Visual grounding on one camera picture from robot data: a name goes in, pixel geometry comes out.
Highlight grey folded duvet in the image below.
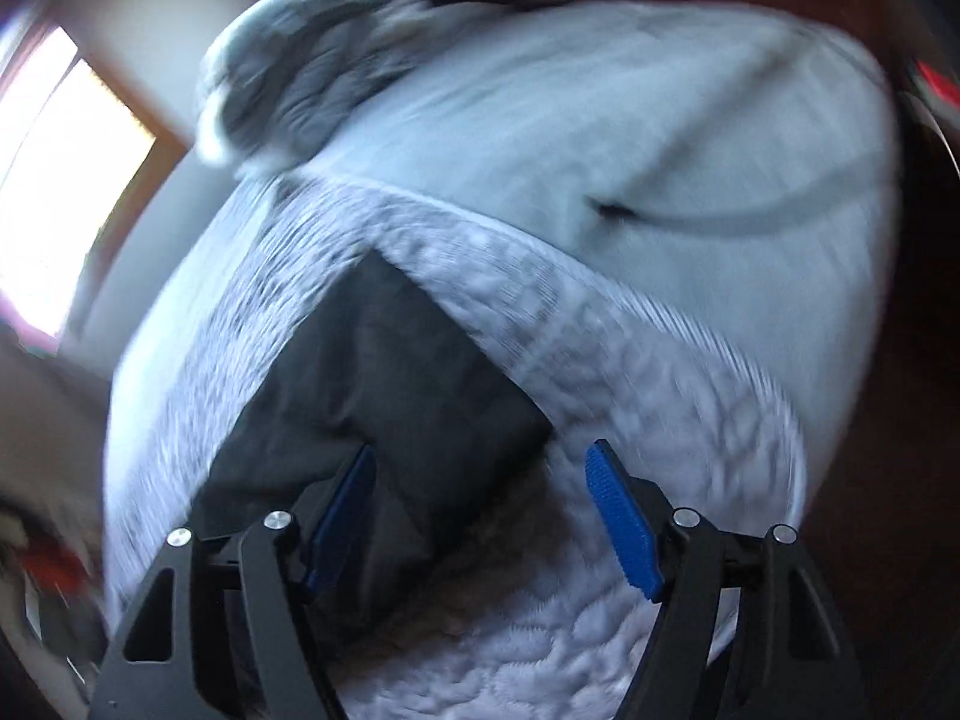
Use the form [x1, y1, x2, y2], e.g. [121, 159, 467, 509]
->
[195, 0, 454, 174]

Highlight wooden framed window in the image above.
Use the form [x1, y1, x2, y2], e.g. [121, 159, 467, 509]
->
[2, 25, 187, 353]

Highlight light blue bed sheet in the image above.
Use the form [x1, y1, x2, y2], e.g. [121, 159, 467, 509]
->
[104, 0, 902, 481]

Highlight quilted patterned bedspread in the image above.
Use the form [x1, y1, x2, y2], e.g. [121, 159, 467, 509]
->
[104, 177, 807, 718]

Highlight black pants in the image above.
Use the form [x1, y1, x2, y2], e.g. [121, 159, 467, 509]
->
[190, 250, 551, 628]

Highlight red hanging garment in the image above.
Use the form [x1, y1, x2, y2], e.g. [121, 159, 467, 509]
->
[18, 539, 89, 596]

